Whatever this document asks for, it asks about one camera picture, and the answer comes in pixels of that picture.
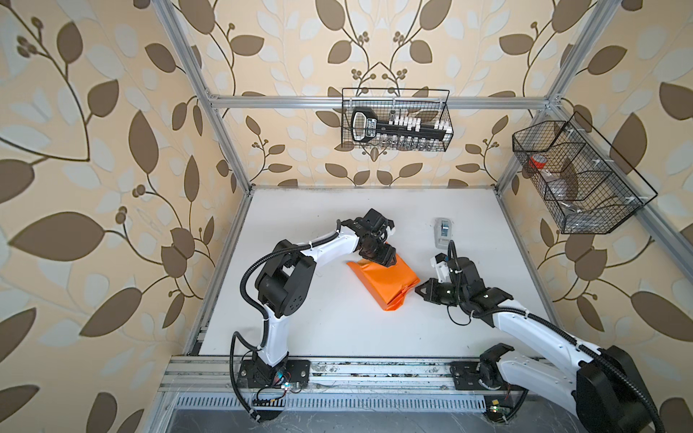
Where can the red capped item in basket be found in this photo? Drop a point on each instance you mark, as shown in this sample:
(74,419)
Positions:
(537,161)

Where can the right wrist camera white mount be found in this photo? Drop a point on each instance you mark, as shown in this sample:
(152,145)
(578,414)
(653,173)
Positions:
(440,265)

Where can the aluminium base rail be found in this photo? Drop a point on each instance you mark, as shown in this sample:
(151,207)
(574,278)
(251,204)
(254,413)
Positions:
(447,385)

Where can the black wire basket right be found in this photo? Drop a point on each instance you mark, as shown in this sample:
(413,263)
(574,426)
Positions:
(589,186)

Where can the black wire basket centre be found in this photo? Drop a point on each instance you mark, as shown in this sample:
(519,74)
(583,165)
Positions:
(428,104)

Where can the white tape dispenser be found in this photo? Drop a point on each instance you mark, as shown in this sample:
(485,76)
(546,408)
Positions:
(442,233)

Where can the black wire basket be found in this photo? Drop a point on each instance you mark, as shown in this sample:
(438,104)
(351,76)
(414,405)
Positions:
(589,186)
(428,104)

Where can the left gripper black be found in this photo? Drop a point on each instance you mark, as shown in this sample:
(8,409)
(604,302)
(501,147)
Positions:
(388,256)

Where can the black tool set in basket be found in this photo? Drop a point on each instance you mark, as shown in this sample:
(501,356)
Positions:
(365,126)

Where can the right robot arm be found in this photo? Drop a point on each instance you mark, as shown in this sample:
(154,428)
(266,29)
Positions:
(602,387)

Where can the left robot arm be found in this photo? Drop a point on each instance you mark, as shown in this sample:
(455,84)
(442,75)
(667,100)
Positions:
(278,284)

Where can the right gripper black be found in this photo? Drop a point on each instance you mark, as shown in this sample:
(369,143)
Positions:
(430,294)

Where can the orange wrapping paper sheet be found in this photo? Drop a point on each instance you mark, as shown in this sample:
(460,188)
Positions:
(389,286)

